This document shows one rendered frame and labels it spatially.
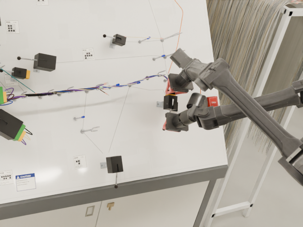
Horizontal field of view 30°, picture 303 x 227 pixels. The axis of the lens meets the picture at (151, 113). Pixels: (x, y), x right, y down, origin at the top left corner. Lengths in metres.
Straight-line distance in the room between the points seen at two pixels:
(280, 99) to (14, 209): 1.04
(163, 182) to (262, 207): 1.59
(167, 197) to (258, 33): 0.97
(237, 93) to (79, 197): 0.83
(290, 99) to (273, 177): 2.11
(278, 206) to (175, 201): 1.49
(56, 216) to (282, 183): 2.25
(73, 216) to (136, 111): 0.49
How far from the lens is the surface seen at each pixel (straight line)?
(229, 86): 1.64
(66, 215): 2.29
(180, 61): 2.15
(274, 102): 2.12
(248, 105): 1.63
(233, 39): 3.06
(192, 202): 2.64
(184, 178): 2.42
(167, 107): 2.29
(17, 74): 2.04
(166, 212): 2.59
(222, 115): 2.11
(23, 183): 2.10
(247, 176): 4.09
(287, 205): 3.99
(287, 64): 3.31
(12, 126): 1.94
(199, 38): 2.53
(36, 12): 2.20
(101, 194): 2.23
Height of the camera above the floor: 2.27
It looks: 31 degrees down
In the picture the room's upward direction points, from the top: 15 degrees clockwise
